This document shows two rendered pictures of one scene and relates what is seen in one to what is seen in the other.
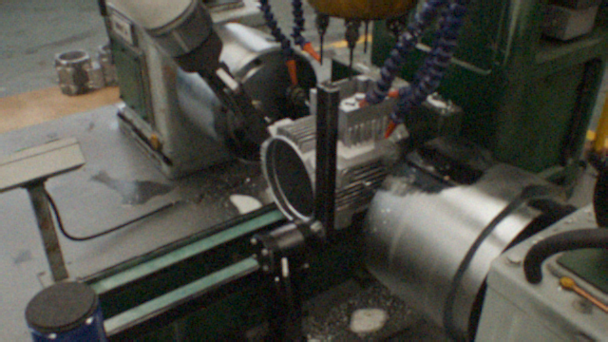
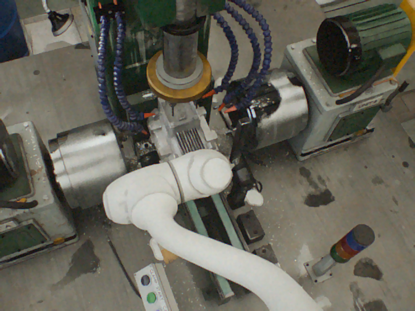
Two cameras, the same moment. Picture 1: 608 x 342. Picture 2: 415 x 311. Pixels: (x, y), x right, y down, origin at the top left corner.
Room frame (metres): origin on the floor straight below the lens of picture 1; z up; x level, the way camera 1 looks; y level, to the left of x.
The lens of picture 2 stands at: (0.77, 0.65, 2.32)
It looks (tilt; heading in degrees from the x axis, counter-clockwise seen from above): 63 degrees down; 276
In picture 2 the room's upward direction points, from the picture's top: 8 degrees clockwise
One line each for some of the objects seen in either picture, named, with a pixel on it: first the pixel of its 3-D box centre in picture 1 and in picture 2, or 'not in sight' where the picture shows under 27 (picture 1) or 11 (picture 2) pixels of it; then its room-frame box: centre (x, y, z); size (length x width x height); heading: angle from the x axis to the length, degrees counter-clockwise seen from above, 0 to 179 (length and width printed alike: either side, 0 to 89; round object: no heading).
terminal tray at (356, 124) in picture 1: (354, 110); (178, 114); (0.96, -0.10, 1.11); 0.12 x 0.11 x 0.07; 125
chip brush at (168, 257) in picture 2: not in sight; (161, 236); (0.94, 0.22, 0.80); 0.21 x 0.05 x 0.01; 128
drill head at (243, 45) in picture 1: (234, 84); (77, 168); (1.22, 0.14, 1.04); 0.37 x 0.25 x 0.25; 35
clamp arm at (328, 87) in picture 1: (325, 167); (238, 142); (0.75, -0.04, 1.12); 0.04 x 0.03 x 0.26; 125
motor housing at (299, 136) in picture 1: (334, 163); (182, 139); (0.94, -0.06, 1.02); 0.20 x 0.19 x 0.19; 125
